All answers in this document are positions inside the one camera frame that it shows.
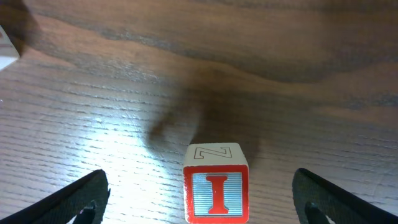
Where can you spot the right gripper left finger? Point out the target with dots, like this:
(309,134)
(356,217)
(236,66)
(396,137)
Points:
(83,201)

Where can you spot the yellow topped wooden block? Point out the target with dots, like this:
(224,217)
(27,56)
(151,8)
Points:
(8,52)

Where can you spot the red letter I block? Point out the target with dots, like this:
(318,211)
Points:
(216,183)

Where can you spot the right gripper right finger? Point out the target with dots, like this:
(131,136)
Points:
(317,200)

